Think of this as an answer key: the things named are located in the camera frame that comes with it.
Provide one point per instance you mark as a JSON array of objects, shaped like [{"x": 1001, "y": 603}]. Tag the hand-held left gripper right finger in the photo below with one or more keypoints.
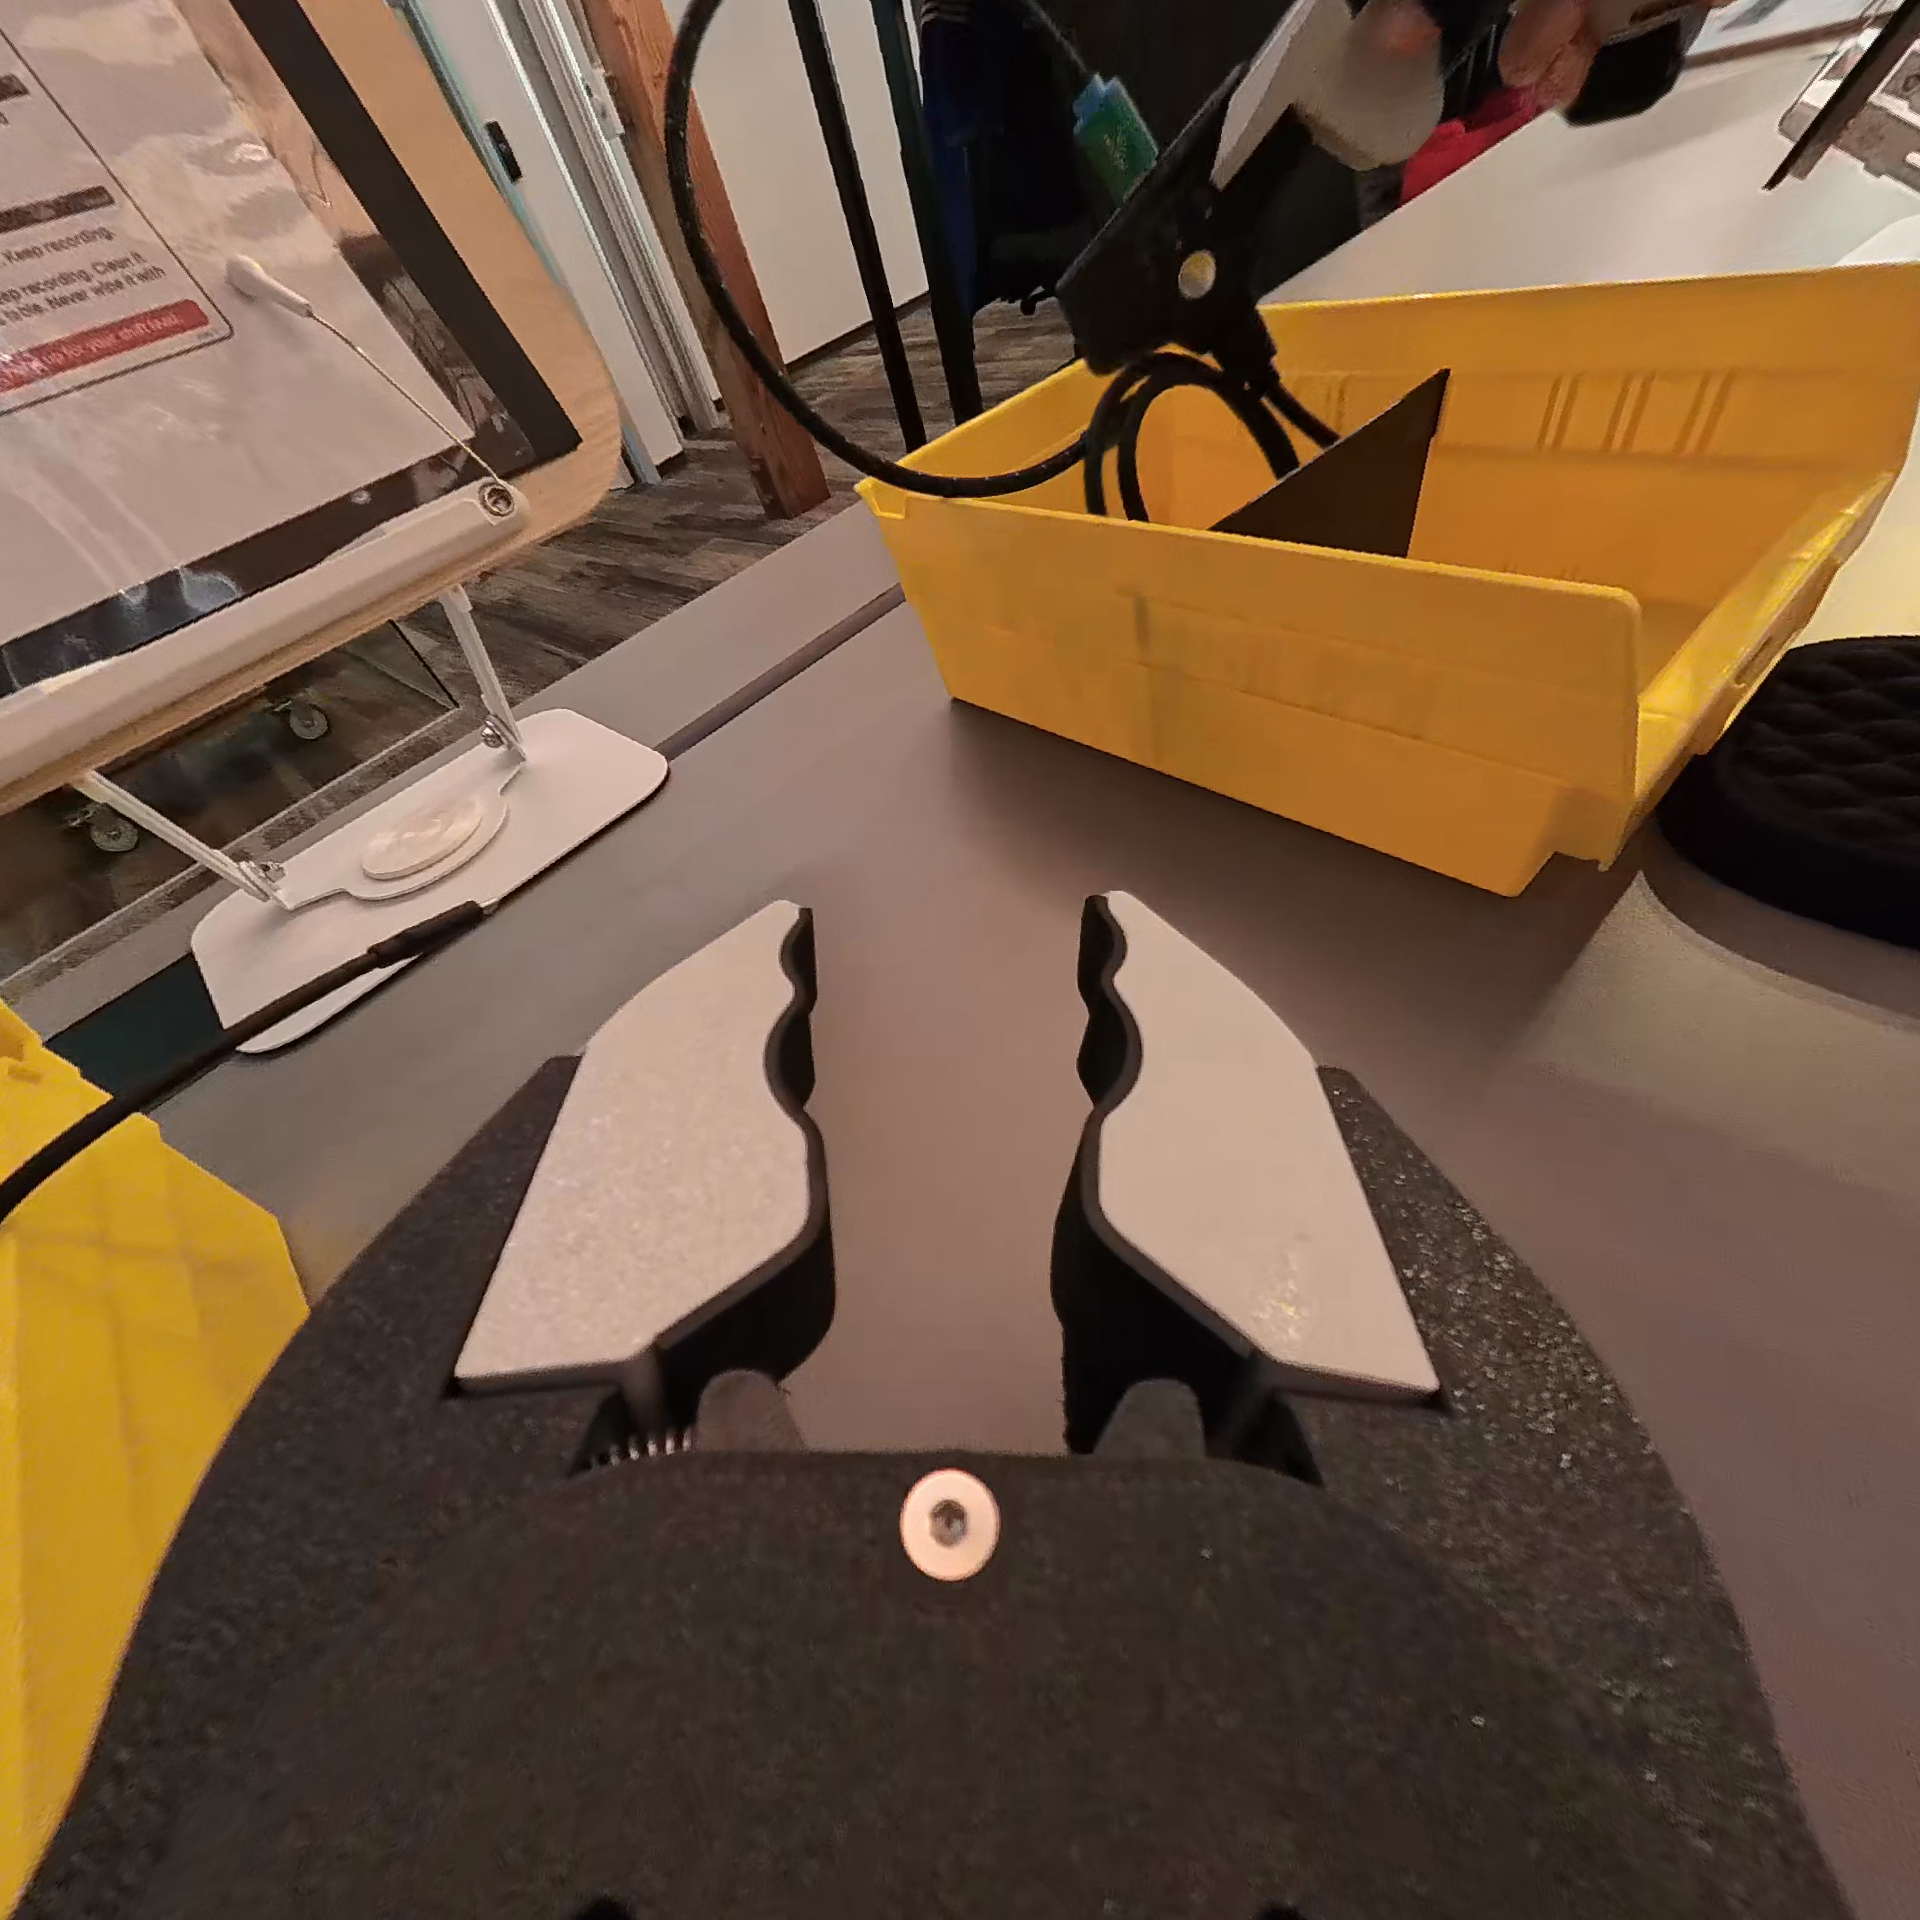
[{"x": 1244, "y": 1201}]

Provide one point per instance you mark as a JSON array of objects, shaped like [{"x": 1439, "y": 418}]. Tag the wooden instruction board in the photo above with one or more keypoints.
[{"x": 181, "y": 376}]

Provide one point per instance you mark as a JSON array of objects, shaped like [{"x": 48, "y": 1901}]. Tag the black bin divider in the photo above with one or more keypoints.
[{"x": 1366, "y": 481}]

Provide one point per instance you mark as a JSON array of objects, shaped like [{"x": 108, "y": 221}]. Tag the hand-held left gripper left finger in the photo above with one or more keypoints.
[{"x": 676, "y": 1171}]

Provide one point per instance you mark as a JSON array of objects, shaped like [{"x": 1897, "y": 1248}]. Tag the white board stand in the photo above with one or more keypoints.
[{"x": 572, "y": 780}]

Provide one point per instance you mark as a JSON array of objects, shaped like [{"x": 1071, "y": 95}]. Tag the black quilted pad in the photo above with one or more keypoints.
[{"x": 1798, "y": 810}]

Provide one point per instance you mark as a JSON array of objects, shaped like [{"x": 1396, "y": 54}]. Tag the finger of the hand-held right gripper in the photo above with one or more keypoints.
[{"x": 1275, "y": 92}]

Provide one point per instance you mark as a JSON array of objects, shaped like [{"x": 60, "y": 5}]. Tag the white tethered pen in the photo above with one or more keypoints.
[{"x": 269, "y": 284}]

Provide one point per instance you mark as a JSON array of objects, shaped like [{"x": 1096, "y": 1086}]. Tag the wooden post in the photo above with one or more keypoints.
[{"x": 719, "y": 226}]

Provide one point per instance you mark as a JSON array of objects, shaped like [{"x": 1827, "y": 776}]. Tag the red cloth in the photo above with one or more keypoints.
[{"x": 1478, "y": 150}]

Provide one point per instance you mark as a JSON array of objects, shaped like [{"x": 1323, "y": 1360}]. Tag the person's right hand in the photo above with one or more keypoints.
[{"x": 1561, "y": 38}]

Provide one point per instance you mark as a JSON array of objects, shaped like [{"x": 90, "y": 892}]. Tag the yellow plastic bin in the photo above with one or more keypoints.
[
  {"x": 120, "y": 1426},
  {"x": 1275, "y": 704}
]

